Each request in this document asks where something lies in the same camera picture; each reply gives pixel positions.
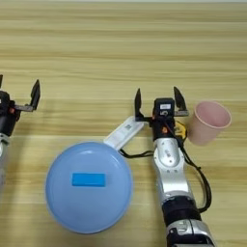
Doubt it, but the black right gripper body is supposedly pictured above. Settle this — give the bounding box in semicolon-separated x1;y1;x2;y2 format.
151;115;178;141

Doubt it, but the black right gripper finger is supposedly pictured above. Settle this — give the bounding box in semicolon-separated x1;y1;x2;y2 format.
134;88;154;123
173;86;190;117

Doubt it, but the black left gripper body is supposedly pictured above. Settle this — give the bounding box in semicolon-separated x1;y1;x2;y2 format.
0;96;20;136

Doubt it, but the white rectangular remote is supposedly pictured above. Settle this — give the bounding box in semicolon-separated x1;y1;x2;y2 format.
103;115;146;151

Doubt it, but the pink plastic cup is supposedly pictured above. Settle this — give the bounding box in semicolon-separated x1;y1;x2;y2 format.
187;100;233;147

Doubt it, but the blue rectangular block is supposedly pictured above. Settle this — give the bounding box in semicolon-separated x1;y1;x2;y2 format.
71;173;106;187

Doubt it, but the right gripper small black box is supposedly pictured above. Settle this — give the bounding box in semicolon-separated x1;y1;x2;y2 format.
153;97;176;118

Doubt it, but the gripper small black box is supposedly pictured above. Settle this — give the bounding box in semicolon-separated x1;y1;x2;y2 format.
0;91;11;112
153;97;176;118

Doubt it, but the left gripper small black box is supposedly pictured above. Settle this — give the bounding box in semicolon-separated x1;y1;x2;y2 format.
0;91;11;112

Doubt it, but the round blue plate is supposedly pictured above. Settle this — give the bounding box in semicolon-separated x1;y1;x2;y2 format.
44;141;134;234

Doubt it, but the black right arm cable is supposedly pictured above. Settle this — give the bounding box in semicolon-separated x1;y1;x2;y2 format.
175;123;212;214

